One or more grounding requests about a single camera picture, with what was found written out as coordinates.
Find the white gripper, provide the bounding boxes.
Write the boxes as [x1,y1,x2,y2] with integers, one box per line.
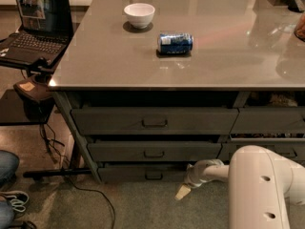
[174,159,224,200]

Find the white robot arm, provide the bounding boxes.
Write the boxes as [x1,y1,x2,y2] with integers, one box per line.
[175,145,305,229]

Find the black open laptop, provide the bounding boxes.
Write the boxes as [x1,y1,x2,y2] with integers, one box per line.
[0,0,73,67]

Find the blue soda can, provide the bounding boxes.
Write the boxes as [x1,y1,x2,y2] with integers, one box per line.
[157,33,193,54]

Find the black laptop stand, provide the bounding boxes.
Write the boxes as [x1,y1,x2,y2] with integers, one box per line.
[0,59,92,181]

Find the white ceramic bowl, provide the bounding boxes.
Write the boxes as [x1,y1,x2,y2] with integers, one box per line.
[124,3,155,29]

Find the brown object table edge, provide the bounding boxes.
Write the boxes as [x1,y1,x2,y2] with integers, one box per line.
[295,13,305,42]

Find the black floor cable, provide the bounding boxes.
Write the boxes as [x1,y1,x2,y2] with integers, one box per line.
[38,123,116,229]

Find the grey drawer cabinet frame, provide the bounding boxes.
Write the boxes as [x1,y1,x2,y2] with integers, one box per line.
[54,91,305,181]

